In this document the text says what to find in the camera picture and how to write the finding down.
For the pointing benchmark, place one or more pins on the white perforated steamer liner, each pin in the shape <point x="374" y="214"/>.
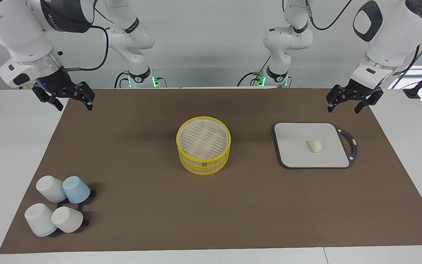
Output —
<point x="203" y="139"/>

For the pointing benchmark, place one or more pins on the brown table mat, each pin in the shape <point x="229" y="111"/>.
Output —
<point x="211" y="212"/>

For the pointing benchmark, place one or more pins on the white plastic cup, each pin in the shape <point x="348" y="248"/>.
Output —
<point x="66" y="219"/>
<point x="50" y="187"/>
<point x="39" y="219"/>

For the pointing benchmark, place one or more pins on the white steamed bun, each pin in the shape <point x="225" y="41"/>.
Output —
<point x="315" y="146"/>

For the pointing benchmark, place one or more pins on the light blue plastic cup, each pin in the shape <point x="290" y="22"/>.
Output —
<point x="76" y="190"/>

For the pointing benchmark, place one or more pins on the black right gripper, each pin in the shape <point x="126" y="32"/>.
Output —
<point x="60" y="86"/>

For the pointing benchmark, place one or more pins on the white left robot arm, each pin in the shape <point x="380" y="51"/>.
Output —
<point x="390" y="40"/>

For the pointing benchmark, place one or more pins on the yellow bamboo steamer basket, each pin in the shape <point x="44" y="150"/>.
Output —
<point x="203" y="167"/>

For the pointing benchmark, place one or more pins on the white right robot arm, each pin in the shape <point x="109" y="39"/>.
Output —
<point x="20" y="33"/>

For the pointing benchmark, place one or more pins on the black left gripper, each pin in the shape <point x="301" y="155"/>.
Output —
<point x="359" y="88"/>

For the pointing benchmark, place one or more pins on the grey cutting board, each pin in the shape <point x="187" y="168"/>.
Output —
<point x="306" y="146"/>

